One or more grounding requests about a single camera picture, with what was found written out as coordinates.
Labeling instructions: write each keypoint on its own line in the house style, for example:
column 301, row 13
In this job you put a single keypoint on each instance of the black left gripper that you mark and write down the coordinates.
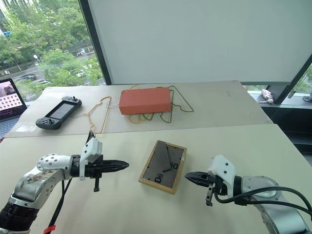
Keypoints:
column 93, row 170

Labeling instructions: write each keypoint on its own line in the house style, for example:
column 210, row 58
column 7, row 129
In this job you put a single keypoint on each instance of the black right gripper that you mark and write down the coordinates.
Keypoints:
column 214, row 186

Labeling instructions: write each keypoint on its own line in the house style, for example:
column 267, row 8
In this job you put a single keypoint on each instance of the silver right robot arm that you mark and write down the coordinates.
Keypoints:
column 273, row 204

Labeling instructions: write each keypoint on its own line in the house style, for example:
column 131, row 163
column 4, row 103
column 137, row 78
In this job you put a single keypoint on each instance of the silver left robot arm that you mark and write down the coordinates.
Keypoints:
column 41, row 180

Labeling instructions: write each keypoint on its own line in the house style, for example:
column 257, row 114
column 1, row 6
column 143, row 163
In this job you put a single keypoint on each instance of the laptop with lit screen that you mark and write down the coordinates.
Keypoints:
column 8, row 102

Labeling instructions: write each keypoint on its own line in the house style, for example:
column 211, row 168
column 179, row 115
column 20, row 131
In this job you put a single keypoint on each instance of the wooden framed dark clock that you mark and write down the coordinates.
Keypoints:
column 163, row 167

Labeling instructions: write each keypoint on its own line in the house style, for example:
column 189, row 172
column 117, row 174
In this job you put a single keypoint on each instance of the orange rectangular box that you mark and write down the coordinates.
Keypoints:
column 145, row 100

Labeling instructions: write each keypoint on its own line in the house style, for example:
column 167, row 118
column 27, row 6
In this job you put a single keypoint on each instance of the black handheld game console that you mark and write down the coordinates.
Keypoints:
column 58, row 112

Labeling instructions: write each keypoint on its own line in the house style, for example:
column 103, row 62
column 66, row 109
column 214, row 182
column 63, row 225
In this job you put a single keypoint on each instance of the pink folded umbrella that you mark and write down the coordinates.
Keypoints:
column 267, row 95

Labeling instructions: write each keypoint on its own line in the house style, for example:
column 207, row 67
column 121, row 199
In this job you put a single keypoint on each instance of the dark window sill cabinet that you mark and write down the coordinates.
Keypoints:
column 287, row 117

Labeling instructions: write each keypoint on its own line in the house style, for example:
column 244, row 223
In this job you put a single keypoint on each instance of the large white board panel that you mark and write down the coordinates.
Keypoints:
column 195, row 39

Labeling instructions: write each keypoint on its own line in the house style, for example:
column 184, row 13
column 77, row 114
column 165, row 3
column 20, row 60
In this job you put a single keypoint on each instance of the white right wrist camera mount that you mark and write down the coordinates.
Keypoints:
column 223, row 168

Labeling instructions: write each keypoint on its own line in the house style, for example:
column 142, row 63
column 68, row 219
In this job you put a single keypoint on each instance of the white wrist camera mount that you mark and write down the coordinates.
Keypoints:
column 223, row 168
column 92, row 149

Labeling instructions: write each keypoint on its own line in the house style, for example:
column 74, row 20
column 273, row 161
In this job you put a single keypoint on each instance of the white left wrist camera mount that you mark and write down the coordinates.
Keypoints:
column 92, row 149

